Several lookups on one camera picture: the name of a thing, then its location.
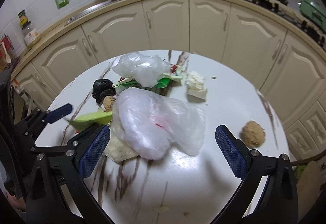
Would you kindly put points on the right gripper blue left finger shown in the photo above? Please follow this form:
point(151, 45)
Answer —
point(57, 192)

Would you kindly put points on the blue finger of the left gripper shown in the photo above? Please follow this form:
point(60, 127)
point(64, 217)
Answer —
point(57, 114)

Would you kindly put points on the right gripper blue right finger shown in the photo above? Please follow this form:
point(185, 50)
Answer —
point(267, 192)

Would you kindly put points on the light green paper piece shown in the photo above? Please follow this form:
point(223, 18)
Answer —
point(84, 121)

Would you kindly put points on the large translucent plastic bag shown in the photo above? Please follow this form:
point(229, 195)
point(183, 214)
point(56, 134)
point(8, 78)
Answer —
point(150, 123)

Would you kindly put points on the brown paper ball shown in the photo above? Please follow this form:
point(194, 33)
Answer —
point(108, 103)
point(253, 135)

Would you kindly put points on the person's left hand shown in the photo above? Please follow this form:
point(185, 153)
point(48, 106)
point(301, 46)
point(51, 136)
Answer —
point(16, 203)

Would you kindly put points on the black crumpled plastic bag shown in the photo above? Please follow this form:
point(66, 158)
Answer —
point(101, 89)

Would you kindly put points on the brown crumpled paper ball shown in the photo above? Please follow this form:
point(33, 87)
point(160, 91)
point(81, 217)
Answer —
point(108, 103)

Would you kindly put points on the glass jar with label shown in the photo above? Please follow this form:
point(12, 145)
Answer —
point(30, 33)

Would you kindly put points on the clear plastic bag ball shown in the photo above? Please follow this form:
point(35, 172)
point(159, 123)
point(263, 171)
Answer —
point(146, 70)

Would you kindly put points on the green white snack wrapper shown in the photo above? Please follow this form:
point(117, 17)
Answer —
point(175, 75)

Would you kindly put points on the white crumpled tissue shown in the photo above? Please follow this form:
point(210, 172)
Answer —
point(195, 81)

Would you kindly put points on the cream lower cabinets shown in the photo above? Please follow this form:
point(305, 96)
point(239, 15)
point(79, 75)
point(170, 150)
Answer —
point(284, 63)

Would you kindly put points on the stainless steel sink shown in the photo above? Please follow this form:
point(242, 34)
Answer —
point(89, 10)

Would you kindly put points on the black gas stove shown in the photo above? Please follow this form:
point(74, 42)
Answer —
point(303, 24)

